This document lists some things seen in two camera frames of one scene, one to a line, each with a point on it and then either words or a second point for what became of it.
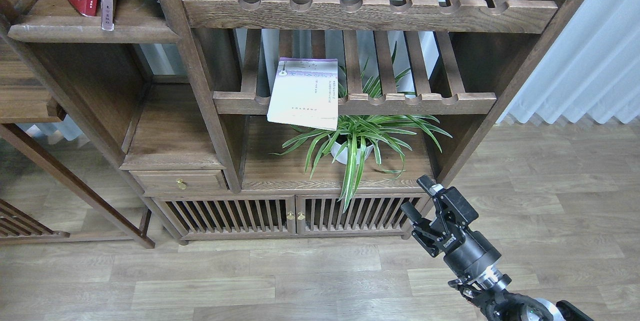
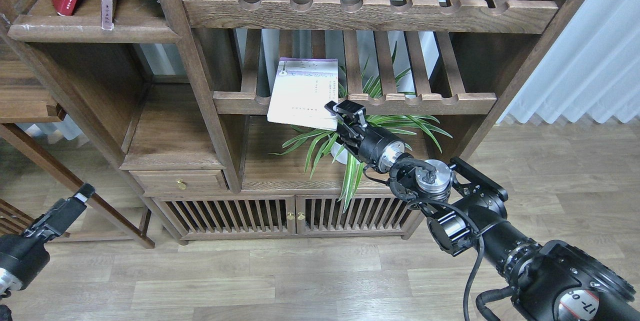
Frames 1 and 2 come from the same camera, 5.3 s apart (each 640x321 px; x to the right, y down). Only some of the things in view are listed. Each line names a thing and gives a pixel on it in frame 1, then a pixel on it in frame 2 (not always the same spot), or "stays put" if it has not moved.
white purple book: x=305 y=93 stays put
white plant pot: x=343 y=157 stays put
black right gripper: x=465 y=251 -> x=371 y=144
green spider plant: x=360 y=137 stays put
